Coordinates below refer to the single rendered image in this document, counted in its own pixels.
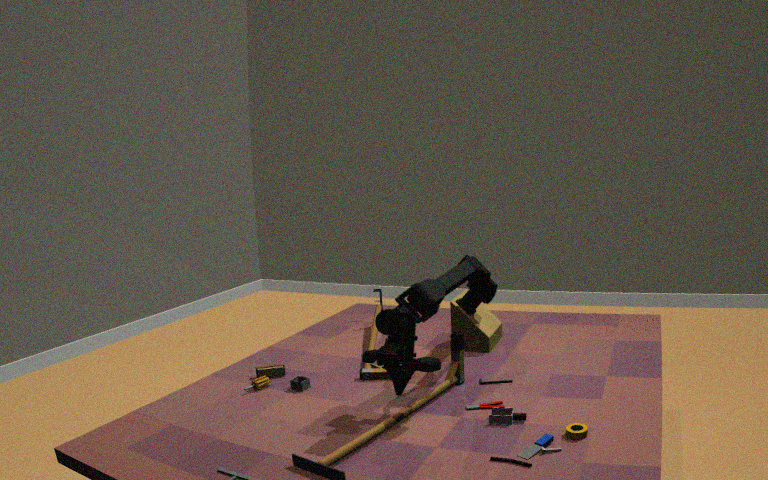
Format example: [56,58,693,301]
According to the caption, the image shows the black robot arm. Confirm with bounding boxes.
[375,255,497,367]

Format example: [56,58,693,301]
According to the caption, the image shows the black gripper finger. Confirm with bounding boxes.
[397,369,417,396]
[382,365,402,394]

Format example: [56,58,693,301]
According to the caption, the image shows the yellow roll of tape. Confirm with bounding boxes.
[565,423,588,441]

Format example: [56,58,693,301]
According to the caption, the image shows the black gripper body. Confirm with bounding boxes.
[362,333,441,372]

